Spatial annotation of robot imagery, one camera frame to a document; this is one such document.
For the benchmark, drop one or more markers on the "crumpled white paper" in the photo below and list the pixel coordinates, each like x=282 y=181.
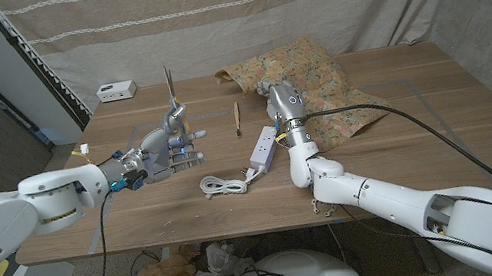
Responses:
x=222 y=261

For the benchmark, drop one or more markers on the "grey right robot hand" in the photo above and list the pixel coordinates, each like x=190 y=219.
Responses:
x=289 y=107

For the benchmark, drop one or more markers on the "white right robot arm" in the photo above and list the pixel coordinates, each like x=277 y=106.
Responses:
x=416 y=209

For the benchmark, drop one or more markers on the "black frame with zigzag trim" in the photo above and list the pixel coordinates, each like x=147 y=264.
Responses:
x=36 y=68

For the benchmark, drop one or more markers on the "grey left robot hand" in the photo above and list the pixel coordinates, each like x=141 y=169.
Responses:
x=155 y=156

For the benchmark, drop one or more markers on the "grey yellow scissors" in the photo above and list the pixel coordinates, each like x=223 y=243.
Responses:
x=183 y=127

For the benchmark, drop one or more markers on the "crumpled brown paper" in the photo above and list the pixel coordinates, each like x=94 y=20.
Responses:
x=168 y=273

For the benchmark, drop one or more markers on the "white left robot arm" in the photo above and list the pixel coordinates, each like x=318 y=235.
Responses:
x=2 y=221

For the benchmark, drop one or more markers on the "beige striped curtain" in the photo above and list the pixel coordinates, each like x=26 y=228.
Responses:
x=255 y=14

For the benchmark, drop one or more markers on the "small wooden clothespin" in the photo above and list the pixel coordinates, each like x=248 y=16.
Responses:
x=237 y=119

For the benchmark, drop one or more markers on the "white outlet box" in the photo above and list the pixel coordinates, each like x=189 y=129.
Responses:
x=116 y=91

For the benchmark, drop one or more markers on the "floral patterned cloth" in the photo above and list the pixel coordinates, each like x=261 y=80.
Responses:
x=315 y=70

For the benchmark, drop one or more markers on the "white power strip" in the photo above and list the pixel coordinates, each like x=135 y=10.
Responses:
x=264 y=149

